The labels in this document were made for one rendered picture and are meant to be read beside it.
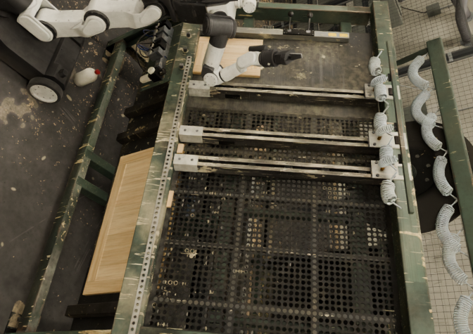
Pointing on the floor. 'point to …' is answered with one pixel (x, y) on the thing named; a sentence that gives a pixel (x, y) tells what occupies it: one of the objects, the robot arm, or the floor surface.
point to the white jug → (86, 76)
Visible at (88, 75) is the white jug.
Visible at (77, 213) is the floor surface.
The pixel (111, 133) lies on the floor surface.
